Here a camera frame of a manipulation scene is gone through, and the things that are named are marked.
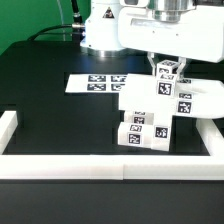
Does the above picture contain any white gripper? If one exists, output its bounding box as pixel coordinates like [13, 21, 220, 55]
[118, 0, 224, 80]

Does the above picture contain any white tagged cube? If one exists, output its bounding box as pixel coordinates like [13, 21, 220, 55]
[156, 60, 179, 75]
[156, 74, 176, 97]

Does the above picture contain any white chair back frame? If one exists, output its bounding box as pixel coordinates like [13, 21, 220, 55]
[118, 74, 224, 119]

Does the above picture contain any white chair seat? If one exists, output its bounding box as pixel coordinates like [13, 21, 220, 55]
[124, 111, 173, 151]

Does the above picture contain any white U-shaped fence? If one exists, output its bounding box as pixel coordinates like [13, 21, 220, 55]
[0, 111, 224, 180]

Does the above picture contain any white marker base plate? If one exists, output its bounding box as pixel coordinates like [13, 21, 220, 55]
[65, 74, 127, 93]

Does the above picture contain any black cable with connector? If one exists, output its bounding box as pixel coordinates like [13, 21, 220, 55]
[27, 0, 86, 42]

